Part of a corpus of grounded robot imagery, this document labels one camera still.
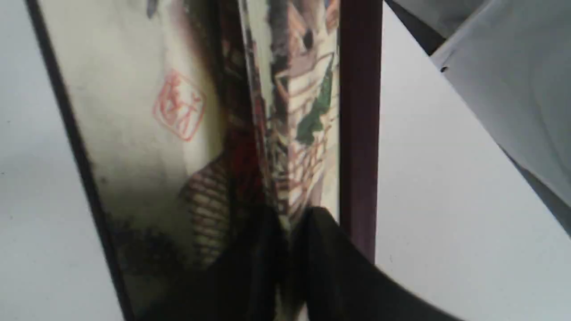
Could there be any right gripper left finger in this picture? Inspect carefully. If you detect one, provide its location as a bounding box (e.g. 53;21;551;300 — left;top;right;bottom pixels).
147;210;286;321

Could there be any painted folding paper fan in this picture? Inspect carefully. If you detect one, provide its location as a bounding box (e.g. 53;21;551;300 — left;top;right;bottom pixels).
26;0;378;321

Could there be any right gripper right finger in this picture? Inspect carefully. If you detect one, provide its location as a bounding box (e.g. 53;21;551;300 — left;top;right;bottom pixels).
288;207;455;321

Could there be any grey backdrop curtain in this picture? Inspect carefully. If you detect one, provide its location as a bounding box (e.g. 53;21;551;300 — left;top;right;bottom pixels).
387;0;571;233

